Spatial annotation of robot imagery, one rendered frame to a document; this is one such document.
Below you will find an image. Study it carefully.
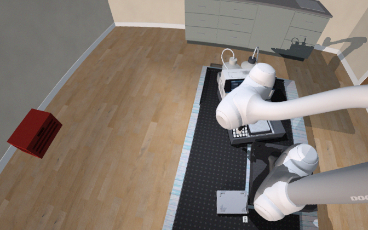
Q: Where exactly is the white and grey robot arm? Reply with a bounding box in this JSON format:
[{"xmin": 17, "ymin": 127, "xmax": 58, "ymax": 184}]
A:
[{"xmin": 216, "ymin": 63, "xmax": 368, "ymax": 221}]

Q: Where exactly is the white bottle with dark grey cap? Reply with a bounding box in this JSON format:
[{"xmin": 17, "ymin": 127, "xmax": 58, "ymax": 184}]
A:
[{"xmin": 241, "ymin": 56, "xmax": 256, "ymax": 69}]

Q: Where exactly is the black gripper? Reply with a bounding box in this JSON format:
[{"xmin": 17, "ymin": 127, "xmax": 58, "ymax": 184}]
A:
[{"xmin": 236, "ymin": 125, "xmax": 246, "ymax": 134}]

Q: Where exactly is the white microplate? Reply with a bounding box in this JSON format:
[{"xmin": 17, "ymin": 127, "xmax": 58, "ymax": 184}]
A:
[{"xmin": 248, "ymin": 120, "xmax": 270, "ymax": 133}]

